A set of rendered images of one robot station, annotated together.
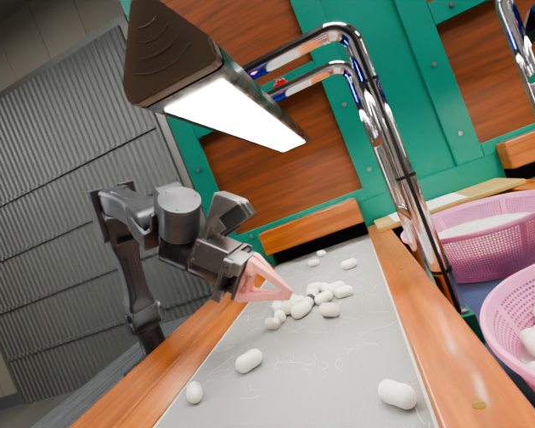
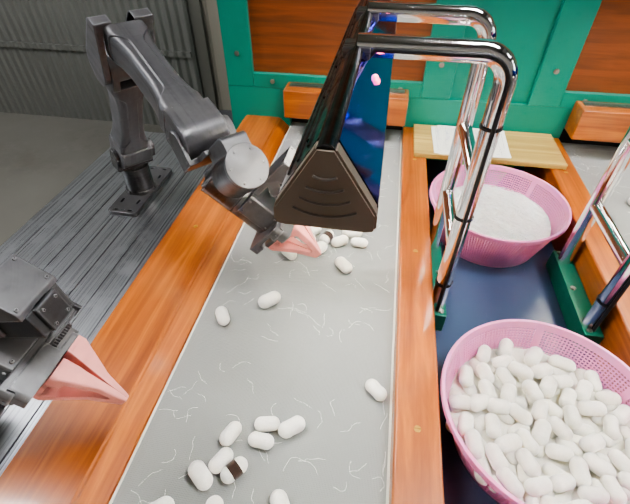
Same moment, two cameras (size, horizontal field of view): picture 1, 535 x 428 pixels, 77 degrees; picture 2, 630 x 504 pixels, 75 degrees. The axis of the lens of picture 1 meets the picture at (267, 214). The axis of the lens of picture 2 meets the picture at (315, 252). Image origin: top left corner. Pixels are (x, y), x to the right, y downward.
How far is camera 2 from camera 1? 0.32 m
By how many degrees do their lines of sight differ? 41
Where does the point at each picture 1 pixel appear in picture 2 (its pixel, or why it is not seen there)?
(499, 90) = not seen: outside the picture
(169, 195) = (237, 158)
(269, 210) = (305, 57)
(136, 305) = (128, 148)
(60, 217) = not seen: outside the picture
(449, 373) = (411, 398)
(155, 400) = (187, 311)
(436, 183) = not seen: hidden behind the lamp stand
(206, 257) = (255, 214)
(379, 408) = (361, 391)
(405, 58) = not seen: outside the picture
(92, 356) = not seen: outside the picture
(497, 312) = (458, 350)
